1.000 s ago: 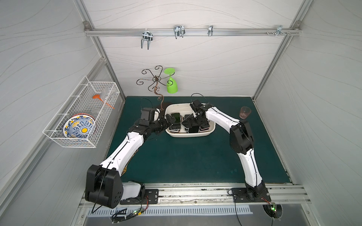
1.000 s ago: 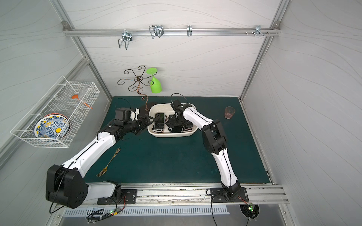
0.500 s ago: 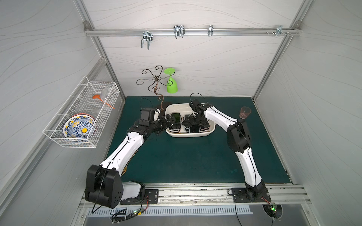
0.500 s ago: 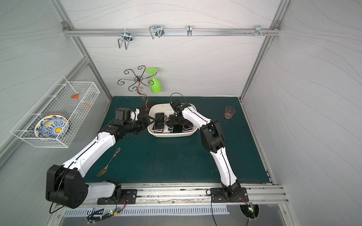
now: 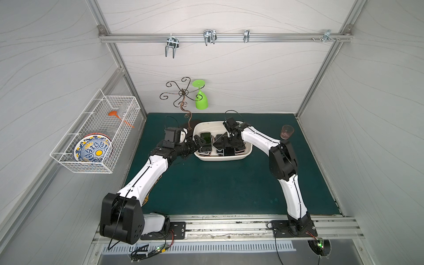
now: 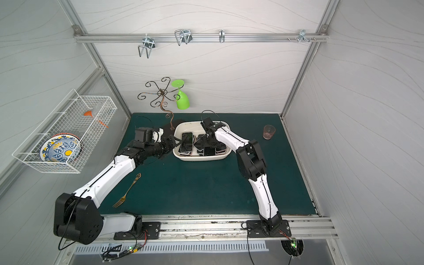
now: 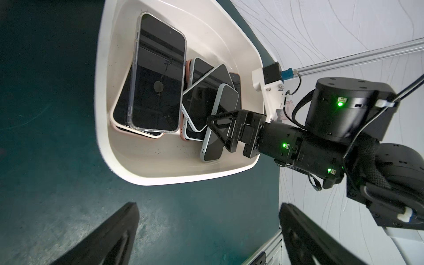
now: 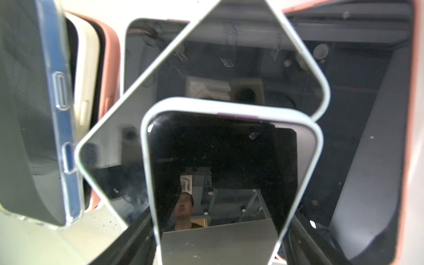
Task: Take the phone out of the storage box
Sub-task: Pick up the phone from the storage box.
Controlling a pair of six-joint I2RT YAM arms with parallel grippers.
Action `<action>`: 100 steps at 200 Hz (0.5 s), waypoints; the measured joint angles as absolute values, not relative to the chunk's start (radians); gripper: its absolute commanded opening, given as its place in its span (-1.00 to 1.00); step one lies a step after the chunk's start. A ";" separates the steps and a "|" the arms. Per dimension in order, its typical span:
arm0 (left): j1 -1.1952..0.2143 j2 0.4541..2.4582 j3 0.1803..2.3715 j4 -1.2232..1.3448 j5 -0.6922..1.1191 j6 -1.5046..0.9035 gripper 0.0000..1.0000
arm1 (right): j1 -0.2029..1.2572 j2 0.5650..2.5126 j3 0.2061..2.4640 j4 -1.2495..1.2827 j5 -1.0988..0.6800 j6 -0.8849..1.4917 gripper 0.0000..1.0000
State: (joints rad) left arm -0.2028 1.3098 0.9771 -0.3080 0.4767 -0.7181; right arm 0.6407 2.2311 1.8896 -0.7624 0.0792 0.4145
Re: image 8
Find large phone pink case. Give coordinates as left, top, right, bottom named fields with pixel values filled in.
left=124, top=0, right=417, bottom=265

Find phone in clear case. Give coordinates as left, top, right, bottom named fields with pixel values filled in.
left=1, top=1, right=84, bottom=230

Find white plastic storage box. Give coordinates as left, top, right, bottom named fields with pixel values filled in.
left=0, top=0, right=424, bottom=265

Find diagonal phone white case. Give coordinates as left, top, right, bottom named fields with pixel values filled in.
left=76, top=1, right=331, bottom=229

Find phone in pink case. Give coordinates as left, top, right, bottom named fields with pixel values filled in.
left=64, top=10, right=121, bottom=211

